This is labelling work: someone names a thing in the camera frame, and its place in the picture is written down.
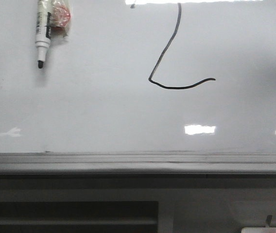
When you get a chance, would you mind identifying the white black whiteboard marker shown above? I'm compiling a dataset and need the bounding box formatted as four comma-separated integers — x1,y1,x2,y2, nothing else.
35,0,52,69

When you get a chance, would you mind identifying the white whiteboard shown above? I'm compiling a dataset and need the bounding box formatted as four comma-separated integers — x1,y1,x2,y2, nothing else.
0,0,276,153

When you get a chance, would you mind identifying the grey aluminium whiteboard tray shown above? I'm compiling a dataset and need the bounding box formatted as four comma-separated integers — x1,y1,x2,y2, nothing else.
0,151,276,176

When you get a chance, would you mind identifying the dark slatted vent panel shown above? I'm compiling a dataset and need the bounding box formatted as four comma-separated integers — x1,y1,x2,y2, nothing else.
0,201,158,233

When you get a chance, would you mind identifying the white box at bottom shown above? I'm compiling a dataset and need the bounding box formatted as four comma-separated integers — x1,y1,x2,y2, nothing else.
241,227,276,233

